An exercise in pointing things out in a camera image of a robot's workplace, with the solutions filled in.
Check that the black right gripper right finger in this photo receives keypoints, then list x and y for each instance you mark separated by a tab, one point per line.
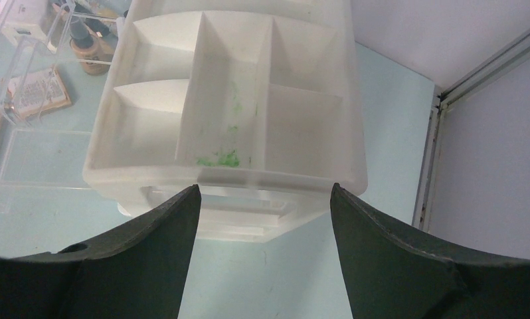
394	270

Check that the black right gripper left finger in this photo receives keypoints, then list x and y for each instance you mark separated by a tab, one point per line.
135	270

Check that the white plastic drawer organizer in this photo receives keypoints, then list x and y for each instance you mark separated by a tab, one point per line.
256	102

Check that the clear acrylic drawer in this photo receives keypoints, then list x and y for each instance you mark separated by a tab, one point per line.
54	57

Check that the square tan makeup compact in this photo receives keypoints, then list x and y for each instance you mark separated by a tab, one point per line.
41	92

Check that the foundation bottle black cap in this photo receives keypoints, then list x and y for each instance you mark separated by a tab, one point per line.
87	47

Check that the white cosmetic box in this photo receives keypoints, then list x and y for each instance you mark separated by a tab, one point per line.
26	18

